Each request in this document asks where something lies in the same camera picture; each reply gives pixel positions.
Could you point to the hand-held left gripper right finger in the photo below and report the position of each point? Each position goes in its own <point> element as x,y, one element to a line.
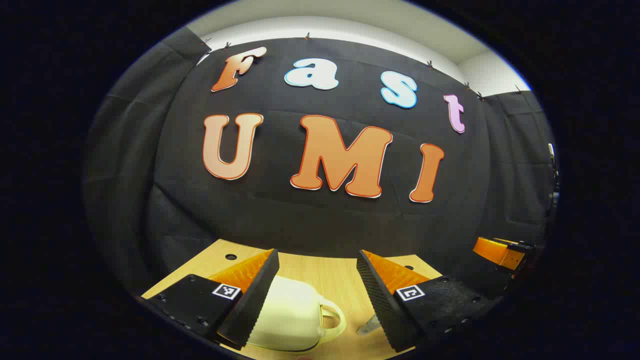
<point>380,300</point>

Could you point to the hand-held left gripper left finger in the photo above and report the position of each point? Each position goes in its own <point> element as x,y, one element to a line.
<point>255,295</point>

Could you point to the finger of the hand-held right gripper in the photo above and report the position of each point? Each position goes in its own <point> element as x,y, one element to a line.
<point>497,252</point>

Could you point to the small silver skin care tube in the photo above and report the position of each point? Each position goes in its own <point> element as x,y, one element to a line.
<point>371,325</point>

